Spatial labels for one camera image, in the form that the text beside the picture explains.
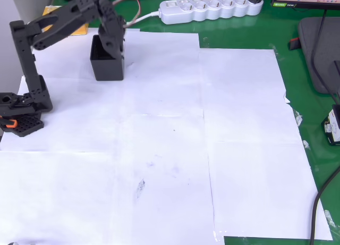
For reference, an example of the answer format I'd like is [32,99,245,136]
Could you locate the black open box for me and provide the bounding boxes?
[89,34,126,81]

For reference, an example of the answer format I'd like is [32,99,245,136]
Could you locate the yellow box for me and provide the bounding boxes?
[42,5,90,37]

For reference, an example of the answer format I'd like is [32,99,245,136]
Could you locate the white power strip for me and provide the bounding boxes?
[158,0,265,26]

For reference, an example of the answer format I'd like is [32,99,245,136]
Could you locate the white paper sheets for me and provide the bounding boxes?
[0,27,334,245]

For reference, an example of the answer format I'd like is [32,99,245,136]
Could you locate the green desk mat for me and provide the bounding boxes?
[50,0,340,245]

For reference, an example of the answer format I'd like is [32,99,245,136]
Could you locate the orange clamp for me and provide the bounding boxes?
[0,116,18,129]

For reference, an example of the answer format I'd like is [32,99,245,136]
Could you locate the red black small item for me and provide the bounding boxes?
[288,37,302,52]

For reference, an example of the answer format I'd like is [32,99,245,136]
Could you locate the small black white device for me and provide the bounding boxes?
[321,104,340,146]

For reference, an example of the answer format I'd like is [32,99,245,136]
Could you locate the red white servo wires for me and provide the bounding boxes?
[111,0,142,27]

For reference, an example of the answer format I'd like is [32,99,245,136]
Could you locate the white power cable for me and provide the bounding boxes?
[124,10,162,27]

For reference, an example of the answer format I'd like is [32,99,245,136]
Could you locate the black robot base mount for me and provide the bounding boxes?
[0,92,53,138]

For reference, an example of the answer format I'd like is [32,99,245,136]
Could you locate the thin black cable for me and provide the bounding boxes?
[310,8,340,106]

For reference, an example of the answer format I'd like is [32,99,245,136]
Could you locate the thick black cable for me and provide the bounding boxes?
[309,166,340,245]

